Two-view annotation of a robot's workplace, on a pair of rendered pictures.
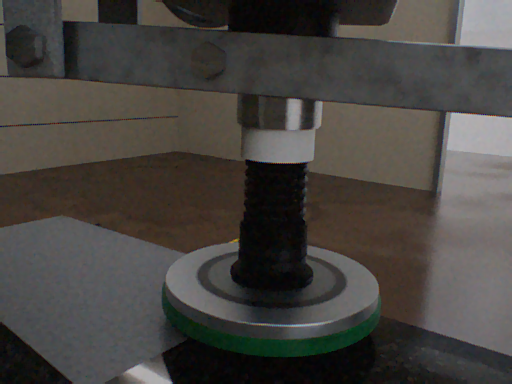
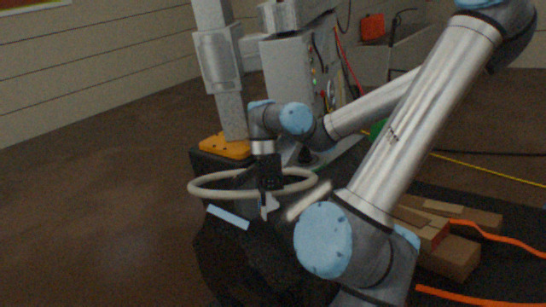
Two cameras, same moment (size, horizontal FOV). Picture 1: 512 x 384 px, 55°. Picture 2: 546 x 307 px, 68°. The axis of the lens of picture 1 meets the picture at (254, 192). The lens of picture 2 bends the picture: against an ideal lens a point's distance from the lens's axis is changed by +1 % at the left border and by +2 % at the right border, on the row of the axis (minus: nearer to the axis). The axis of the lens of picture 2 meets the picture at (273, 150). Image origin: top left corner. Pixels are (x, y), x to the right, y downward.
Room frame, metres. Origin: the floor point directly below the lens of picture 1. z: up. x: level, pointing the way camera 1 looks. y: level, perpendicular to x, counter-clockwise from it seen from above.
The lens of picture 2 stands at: (0.69, -1.98, 1.83)
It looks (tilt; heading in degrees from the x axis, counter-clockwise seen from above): 24 degrees down; 101
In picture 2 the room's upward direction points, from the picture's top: 11 degrees counter-clockwise
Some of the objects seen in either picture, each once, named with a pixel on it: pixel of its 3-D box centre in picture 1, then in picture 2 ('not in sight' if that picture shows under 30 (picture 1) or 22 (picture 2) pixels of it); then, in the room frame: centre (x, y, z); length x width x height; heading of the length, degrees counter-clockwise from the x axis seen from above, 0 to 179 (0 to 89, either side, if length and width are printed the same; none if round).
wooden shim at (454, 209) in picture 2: not in sight; (442, 206); (1.30, 0.52, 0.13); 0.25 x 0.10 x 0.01; 152
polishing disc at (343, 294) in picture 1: (271, 280); (305, 161); (0.47, -0.02, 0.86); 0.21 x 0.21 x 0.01
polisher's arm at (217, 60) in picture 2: not in sight; (252, 52); (0.16, 0.66, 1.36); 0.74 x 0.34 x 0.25; 175
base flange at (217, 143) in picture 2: not in sight; (242, 137); (-0.04, 0.68, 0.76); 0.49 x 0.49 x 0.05; 54
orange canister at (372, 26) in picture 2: not in sight; (374, 25); (1.20, 3.27, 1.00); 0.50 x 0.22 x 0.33; 54
